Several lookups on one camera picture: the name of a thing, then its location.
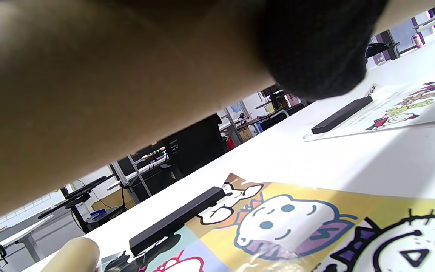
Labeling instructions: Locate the person's left hand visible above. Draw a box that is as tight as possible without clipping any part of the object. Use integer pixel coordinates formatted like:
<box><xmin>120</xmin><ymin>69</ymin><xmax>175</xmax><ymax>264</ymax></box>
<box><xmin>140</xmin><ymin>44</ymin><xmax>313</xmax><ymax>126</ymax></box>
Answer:
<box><xmin>257</xmin><ymin>0</ymin><xmax>390</xmax><ymax>100</ymax></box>

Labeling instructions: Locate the white cartoon figures poster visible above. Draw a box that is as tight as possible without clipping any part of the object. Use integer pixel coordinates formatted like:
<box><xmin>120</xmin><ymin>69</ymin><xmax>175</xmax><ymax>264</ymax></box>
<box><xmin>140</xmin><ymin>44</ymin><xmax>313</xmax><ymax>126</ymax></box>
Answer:
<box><xmin>304</xmin><ymin>72</ymin><xmax>435</xmax><ymax>142</ymax></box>

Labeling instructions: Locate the colourful cartoon faces poster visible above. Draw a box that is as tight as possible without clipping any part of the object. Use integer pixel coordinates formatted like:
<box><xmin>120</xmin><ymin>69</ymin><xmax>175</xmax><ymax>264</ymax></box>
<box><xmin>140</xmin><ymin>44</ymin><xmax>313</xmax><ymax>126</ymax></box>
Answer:
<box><xmin>100</xmin><ymin>173</ymin><xmax>435</xmax><ymax>272</ymax></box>

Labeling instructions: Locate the black rectangular weight bar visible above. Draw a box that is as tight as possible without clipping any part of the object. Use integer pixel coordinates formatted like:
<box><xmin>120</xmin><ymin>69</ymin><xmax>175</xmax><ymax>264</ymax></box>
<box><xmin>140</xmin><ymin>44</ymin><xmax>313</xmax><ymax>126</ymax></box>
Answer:
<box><xmin>311</xmin><ymin>96</ymin><xmax>373</xmax><ymax>135</ymax></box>
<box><xmin>129</xmin><ymin>186</ymin><xmax>226</xmax><ymax>257</ymax></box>

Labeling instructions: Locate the brown cardboard mailing tube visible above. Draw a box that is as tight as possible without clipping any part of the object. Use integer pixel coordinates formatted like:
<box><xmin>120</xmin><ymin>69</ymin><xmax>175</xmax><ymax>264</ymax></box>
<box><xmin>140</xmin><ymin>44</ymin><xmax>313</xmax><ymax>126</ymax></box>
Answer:
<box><xmin>0</xmin><ymin>0</ymin><xmax>435</xmax><ymax>227</ymax></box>
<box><xmin>40</xmin><ymin>237</ymin><xmax>101</xmax><ymax>272</ymax></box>

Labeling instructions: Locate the white office desk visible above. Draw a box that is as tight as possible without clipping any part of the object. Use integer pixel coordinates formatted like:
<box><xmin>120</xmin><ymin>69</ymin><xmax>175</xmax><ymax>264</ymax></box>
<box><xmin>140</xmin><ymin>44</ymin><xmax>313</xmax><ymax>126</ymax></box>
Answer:
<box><xmin>0</xmin><ymin>215</ymin><xmax>56</xmax><ymax>265</ymax></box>

